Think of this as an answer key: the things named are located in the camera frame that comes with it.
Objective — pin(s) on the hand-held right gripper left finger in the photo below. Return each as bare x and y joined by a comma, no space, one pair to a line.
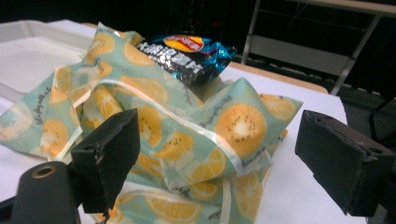
107,158

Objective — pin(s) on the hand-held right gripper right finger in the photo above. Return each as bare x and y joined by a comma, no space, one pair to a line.
339,161

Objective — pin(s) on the black and blue snack packet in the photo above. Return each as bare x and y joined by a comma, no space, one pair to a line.
190,59

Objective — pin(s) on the white plastic tray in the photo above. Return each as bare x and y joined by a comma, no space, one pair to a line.
34,56

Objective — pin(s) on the grey metal frame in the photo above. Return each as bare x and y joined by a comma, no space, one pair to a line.
314,46

